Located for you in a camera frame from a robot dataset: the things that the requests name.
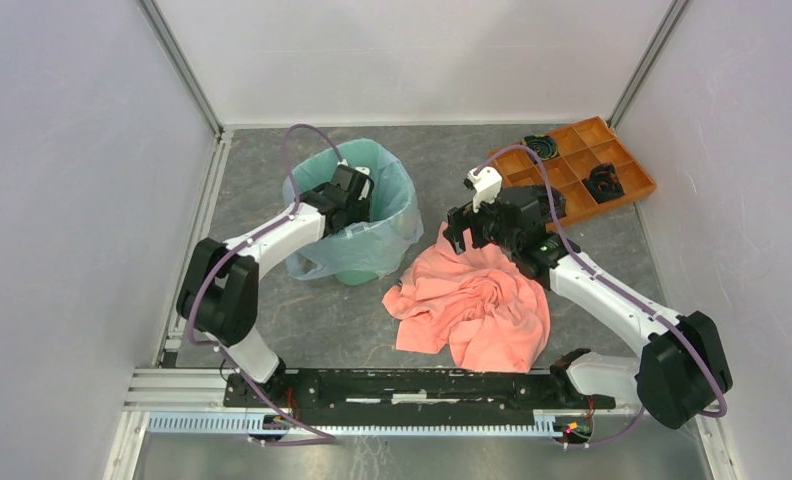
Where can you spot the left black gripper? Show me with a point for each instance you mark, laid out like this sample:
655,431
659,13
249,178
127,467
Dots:
364,207

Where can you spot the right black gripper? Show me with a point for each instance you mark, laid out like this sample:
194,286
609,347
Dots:
463,218

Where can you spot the light blue plastic trash bag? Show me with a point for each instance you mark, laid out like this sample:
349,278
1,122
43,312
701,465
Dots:
383,232

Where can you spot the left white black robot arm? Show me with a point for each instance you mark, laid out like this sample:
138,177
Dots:
219,294

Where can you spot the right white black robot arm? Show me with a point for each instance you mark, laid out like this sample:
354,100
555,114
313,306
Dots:
678,369

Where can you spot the green plastic trash bin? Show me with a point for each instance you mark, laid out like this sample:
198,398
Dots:
356,275

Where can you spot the salmon pink cloth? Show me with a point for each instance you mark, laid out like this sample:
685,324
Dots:
477,304

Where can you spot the black coil with yellow-green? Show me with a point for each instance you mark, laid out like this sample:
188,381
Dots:
545,146

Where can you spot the orange compartment tray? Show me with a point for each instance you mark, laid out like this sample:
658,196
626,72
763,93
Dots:
582,146

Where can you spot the black round part right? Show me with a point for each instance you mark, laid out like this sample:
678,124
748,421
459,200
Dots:
603,183

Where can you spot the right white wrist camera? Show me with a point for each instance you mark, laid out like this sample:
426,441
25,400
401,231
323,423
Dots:
486,184

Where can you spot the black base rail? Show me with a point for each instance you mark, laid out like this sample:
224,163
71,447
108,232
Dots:
421,401

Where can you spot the left aluminium frame post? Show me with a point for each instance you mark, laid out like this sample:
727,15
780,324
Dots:
174,53

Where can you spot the aluminium frame post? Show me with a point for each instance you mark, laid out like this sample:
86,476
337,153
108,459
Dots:
174,53
660,38

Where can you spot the right aluminium frame post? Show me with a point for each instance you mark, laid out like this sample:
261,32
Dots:
660,38

